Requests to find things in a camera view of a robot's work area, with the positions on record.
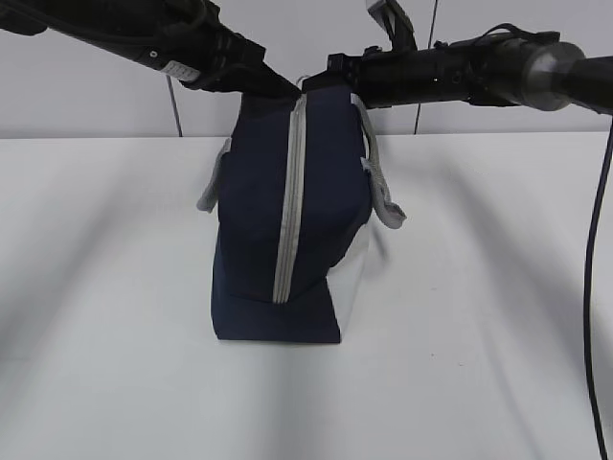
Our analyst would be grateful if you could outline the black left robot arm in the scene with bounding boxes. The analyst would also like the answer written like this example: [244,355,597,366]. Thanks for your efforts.
[1,1,300,99]

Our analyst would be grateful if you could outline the black cable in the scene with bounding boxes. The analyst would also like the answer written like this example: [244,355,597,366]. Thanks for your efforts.
[582,114,613,460]

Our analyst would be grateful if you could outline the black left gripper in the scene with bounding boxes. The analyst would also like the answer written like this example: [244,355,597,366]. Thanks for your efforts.
[158,1,301,99]

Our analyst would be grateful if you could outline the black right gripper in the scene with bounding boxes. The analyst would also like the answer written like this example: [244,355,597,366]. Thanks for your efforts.
[302,46,412,108]

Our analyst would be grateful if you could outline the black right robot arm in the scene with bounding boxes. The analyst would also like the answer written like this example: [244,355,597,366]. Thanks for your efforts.
[303,23,612,115]

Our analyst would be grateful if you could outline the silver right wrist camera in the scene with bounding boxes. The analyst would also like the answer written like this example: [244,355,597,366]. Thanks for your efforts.
[366,0,418,51]

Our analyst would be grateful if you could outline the navy blue lunch bag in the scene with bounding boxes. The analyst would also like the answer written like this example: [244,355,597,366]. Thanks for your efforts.
[197,84,406,344]

